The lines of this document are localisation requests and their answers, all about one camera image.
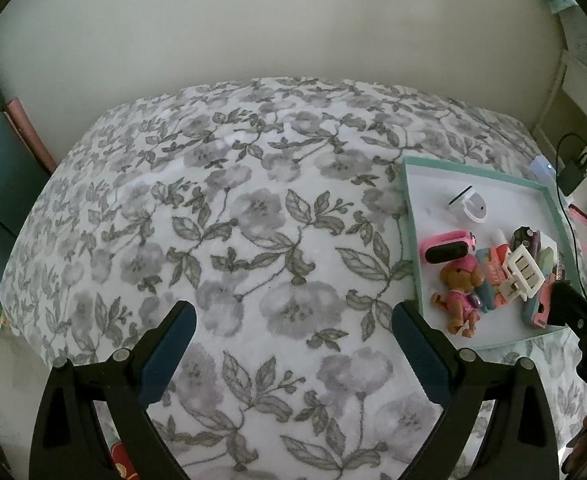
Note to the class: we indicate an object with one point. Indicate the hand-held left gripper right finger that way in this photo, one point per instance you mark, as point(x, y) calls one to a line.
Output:
point(423, 355)

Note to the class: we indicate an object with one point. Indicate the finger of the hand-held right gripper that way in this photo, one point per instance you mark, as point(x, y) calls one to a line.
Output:
point(568, 305)

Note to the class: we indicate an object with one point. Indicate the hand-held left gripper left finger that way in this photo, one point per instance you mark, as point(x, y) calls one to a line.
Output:
point(171, 355)

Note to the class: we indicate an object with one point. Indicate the teal and pink case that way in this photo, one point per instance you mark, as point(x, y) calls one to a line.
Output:
point(533, 312)

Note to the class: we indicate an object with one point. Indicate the white claw hair clip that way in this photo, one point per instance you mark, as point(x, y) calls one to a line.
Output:
point(523, 265)

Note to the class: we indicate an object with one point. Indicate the red squeeze tube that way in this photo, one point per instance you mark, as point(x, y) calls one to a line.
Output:
point(498, 272)

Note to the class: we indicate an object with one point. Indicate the pink smart band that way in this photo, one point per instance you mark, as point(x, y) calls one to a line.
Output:
point(429, 246)

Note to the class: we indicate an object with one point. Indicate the teal cardboard tray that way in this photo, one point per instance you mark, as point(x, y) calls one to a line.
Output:
point(433, 195)

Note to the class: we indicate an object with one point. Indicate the pale green small object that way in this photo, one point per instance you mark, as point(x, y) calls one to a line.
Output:
point(547, 260)

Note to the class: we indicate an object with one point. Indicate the brown toy dog pink outfit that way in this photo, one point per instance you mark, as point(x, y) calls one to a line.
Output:
point(461, 300)

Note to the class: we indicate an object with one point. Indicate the black dotted small case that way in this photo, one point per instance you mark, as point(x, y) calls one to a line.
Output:
point(522, 236)

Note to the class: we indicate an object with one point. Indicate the red box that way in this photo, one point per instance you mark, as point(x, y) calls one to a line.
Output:
point(123, 467)

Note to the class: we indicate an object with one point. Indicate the grey floral blanket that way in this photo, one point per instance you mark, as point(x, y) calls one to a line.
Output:
point(223, 235)

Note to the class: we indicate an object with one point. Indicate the white smartwatch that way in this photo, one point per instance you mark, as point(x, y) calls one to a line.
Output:
point(473, 207)

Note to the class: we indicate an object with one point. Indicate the white power strip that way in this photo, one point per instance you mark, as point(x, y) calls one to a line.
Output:
point(541, 167)

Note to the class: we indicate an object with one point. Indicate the pink board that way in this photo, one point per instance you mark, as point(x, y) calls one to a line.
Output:
point(28, 130)

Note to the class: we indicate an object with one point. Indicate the white wooden frame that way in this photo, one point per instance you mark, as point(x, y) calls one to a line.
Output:
point(573, 75)

